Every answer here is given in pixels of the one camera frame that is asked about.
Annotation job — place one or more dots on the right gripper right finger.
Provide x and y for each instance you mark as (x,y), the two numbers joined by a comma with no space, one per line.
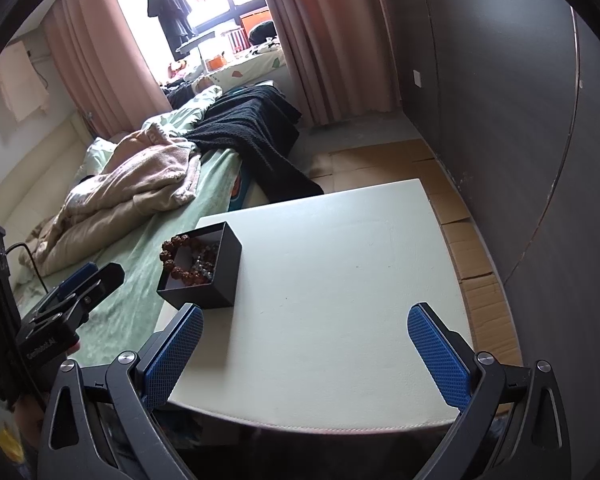
(469,381)

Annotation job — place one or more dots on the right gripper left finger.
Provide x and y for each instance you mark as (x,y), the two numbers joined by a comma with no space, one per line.
(140,382)

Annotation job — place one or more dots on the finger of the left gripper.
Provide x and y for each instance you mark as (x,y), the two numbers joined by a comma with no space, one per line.
(97,284)
(62,291)

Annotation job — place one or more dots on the black jewelry box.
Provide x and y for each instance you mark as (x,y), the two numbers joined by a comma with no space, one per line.
(200,267)

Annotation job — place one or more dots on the person right hand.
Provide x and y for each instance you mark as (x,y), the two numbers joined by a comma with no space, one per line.
(29,412)

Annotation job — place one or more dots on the green bed sheet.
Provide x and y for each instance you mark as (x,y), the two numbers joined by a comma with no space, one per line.
(126,318)

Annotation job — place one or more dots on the cardboard floor sheets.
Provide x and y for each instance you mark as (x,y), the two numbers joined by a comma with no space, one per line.
(491,324)

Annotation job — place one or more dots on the cream bed headboard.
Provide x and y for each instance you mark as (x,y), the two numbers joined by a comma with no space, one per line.
(38,185)

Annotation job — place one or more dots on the beige pink quilt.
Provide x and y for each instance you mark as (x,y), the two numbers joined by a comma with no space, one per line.
(148,172)

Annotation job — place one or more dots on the pink curtain left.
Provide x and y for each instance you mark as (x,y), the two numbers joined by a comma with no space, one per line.
(101,66)

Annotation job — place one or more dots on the pink curtain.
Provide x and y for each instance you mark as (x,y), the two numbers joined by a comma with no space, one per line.
(101,66)
(339,57)

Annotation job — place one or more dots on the beige hanging cloth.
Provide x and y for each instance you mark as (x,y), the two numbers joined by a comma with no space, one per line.
(22,89)

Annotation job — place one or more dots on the black knit blanket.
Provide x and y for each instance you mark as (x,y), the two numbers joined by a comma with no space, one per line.
(260,124)

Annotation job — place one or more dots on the floral window seat cushion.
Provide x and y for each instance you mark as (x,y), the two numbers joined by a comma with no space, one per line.
(252,64)

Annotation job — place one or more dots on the dark hanging clothes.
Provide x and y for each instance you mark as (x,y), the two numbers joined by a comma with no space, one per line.
(173,19)

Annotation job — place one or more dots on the pink curtain right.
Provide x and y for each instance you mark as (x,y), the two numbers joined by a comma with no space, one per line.
(339,57)

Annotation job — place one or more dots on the white wall socket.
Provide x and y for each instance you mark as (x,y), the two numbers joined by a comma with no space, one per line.
(417,79)

